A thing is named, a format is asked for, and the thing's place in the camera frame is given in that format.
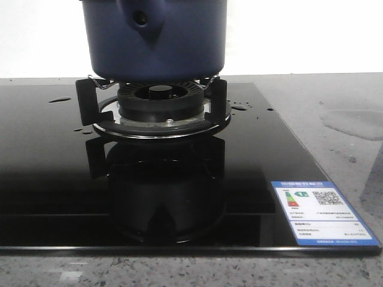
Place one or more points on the blue energy label sticker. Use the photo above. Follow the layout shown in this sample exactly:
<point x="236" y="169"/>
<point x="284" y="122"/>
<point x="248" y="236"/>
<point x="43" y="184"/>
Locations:
<point x="319" y="215"/>

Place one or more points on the dark blue cooking pot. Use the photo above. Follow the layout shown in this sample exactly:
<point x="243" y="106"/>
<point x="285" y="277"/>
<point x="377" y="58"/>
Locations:
<point x="156" y="41"/>

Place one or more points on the black gas burner head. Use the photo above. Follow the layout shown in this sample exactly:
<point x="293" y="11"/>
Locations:
<point x="159" y="102"/>

